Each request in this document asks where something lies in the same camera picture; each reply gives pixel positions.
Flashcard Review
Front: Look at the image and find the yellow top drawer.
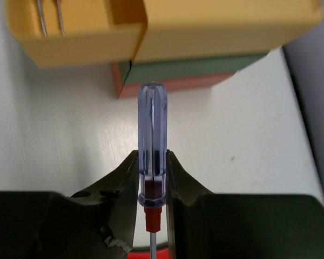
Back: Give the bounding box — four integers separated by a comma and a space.
5, 1, 147, 68

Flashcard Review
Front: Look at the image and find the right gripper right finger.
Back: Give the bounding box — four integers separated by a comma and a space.
166, 151, 324, 258

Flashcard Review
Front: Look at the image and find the red utility knife centre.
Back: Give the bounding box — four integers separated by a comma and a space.
127, 249, 169, 259

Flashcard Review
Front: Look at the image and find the red bottom drawer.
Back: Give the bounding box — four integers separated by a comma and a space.
111, 62, 235, 99

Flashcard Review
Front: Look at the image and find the yellow drawer cabinet shell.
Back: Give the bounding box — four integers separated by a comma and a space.
110, 1, 324, 62

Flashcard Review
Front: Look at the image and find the large blue handle screwdriver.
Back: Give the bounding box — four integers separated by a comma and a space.
138, 82, 167, 258

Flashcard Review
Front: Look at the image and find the green middle drawer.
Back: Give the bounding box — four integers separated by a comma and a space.
117, 53, 267, 84

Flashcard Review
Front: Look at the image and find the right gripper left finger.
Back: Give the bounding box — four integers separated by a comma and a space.
0, 151, 139, 258

